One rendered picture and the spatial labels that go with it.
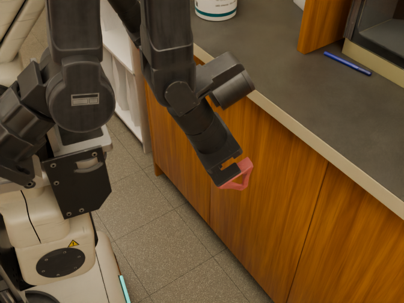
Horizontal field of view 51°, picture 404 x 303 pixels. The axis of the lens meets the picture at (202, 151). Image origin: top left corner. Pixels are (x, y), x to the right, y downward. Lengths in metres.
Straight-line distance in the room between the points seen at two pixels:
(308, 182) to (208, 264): 0.83
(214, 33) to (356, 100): 0.45
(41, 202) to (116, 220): 1.09
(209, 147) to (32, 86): 0.28
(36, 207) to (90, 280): 0.65
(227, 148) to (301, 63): 0.54
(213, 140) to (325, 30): 0.65
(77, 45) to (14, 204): 0.47
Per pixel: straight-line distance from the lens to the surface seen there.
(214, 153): 0.67
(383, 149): 0.95
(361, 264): 1.10
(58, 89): 0.50
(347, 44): 1.21
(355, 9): 1.15
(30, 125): 0.54
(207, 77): 0.60
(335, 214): 1.07
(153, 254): 1.83
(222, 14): 1.32
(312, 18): 1.15
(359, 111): 1.03
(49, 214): 0.88
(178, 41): 0.53
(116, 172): 2.15
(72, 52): 0.50
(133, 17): 0.99
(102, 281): 1.48
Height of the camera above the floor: 1.54
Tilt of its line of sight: 44 degrees down
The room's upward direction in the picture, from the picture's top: straight up
